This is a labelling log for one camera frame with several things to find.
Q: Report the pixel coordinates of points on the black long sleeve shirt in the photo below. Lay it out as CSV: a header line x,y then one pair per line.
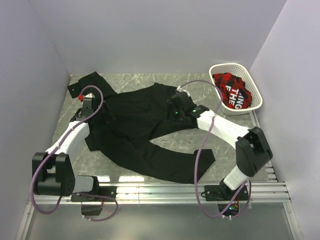
x,y
139,118

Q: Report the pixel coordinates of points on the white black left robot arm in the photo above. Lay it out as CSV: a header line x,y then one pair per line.
x,y
52,171

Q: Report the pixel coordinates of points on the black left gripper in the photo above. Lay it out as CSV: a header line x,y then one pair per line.
x,y
107,116

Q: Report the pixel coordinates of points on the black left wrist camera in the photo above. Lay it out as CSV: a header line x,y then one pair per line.
x,y
87,96

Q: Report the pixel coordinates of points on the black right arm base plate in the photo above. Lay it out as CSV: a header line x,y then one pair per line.
x,y
215,193

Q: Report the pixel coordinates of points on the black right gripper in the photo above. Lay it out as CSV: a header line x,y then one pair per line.
x,y
171,108

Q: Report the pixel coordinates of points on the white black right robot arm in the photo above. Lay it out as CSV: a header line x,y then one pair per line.
x,y
252,150

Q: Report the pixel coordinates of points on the white plastic laundry basket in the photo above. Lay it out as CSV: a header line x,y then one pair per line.
x,y
240,71

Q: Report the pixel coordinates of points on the aluminium rail frame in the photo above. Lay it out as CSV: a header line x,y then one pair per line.
x,y
167,210

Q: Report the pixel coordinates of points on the red black plaid shirt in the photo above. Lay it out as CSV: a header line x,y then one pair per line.
x,y
233,88

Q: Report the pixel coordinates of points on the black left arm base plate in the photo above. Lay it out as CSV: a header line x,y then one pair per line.
x,y
92,202

